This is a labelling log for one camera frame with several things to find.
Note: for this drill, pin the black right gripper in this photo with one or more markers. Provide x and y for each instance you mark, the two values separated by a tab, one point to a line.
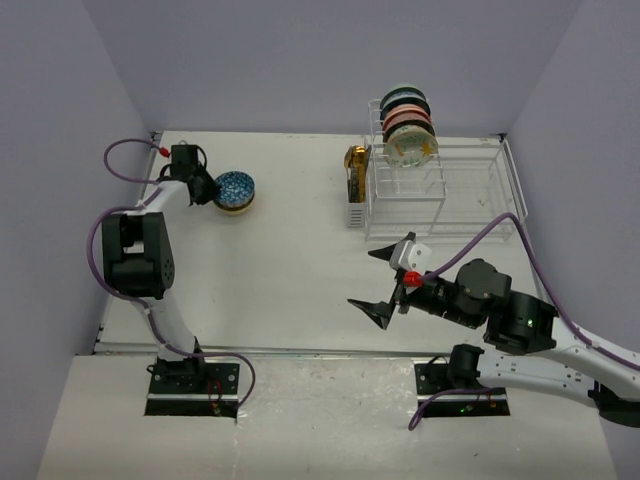
381	311

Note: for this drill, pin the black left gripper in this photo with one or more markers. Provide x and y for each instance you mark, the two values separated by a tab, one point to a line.
211	190

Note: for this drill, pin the blue triangle pattern bowl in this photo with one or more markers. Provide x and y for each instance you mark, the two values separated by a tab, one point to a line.
235	187

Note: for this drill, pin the cream bowl yellow centre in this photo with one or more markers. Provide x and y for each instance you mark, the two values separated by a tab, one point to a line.
235	210

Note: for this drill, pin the cream bowl with star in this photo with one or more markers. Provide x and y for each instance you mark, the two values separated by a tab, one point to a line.
410	146

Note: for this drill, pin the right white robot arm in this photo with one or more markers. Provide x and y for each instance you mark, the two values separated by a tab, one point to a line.
527	344

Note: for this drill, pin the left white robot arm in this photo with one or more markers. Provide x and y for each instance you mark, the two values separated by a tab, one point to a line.
138	264

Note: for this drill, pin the white perforated cutlery holder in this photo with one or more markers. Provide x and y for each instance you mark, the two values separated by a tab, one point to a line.
355	214

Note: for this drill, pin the gold utensil in holder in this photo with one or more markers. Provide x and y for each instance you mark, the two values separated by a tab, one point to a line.
356	162

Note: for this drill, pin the pink rim bowl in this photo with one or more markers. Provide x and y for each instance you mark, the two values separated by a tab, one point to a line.
406	108

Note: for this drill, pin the teal rim back bowl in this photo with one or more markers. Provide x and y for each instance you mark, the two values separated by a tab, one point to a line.
400	91

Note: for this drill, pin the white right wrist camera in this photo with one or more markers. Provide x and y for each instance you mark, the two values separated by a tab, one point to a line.
413	258

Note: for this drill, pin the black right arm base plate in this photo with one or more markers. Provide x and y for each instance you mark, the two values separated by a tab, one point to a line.
434	388

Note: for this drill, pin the white wire dish rack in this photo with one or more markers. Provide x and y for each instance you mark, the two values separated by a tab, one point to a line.
450	198

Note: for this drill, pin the aluminium table edge rail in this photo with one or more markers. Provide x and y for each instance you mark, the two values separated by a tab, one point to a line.
90	247

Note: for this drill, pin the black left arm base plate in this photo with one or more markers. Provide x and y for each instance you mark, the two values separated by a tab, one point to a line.
193	388

